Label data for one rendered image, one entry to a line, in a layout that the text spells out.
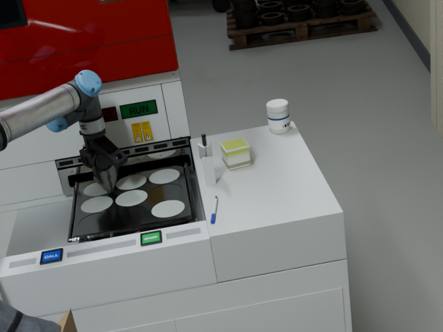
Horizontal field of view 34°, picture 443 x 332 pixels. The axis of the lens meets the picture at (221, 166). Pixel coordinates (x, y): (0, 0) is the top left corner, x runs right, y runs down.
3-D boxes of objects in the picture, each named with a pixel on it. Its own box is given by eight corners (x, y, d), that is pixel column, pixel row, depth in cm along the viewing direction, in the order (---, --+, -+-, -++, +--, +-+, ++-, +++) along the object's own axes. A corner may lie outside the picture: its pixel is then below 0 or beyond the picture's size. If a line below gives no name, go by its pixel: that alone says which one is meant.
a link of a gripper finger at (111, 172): (109, 184, 234) (103, 159, 230) (120, 189, 230) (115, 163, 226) (101, 189, 232) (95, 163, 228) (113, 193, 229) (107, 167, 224)
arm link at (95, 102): (61, 87, 213) (80, 77, 219) (70, 122, 217) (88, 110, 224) (82, 89, 209) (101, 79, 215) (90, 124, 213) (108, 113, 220)
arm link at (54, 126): (51, 97, 200) (78, 83, 208) (35, 118, 208) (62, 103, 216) (70, 119, 200) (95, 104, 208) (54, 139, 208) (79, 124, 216)
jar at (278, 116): (267, 127, 241) (264, 101, 237) (288, 124, 242) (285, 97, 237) (271, 136, 235) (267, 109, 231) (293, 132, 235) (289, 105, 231)
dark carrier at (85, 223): (79, 184, 239) (78, 182, 239) (182, 165, 241) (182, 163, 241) (72, 238, 208) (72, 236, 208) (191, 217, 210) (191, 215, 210)
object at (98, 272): (14, 300, 198) (-1, 257, 192) (213, 263, 201) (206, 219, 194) (8, 321, 190) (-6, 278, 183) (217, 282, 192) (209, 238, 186)
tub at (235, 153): (221, 161, 223) (218, 141, 220) (244, 156, 224) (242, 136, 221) (228, 172, 216) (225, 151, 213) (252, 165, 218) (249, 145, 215)
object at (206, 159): (202, 177, 215) (196, 137, 210) (215, 175, 216) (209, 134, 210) (205, 187, 210) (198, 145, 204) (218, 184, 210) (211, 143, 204)
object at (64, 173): (64, 193, 245) (58, 168, 241) (193, 170, 247) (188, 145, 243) (64, 195, 244) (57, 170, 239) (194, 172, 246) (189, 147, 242)
